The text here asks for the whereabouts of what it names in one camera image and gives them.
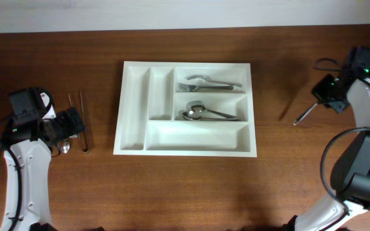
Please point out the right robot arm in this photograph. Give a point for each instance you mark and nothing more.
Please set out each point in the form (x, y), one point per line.
(348, 187)

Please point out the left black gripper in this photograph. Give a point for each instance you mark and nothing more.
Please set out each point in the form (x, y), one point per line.
(73, 124)

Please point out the steel fork crosswise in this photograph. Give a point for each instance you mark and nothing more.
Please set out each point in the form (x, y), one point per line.
(207, 78)

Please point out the long metal tongs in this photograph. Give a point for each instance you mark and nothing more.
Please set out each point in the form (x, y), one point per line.
(82, 135)

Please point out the white plastic knife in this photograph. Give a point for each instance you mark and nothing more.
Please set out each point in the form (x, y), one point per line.
(48, 103)

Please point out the small steel teaspoon lower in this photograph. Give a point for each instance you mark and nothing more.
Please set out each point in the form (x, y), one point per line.
(65, 146)

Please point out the large steel spoon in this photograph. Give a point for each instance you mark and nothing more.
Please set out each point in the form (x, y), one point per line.
(200, 108)
(193, 116)

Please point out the steel fork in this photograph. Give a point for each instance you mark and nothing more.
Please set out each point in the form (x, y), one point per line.
(194, 88)
(304, 114)

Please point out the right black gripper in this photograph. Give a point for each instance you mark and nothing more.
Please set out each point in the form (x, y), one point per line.
(317, 92)

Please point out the white cutlery tray organizer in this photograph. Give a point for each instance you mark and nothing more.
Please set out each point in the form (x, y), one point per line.
(150, 111)

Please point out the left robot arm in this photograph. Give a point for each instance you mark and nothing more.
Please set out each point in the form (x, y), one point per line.
(32, 131)

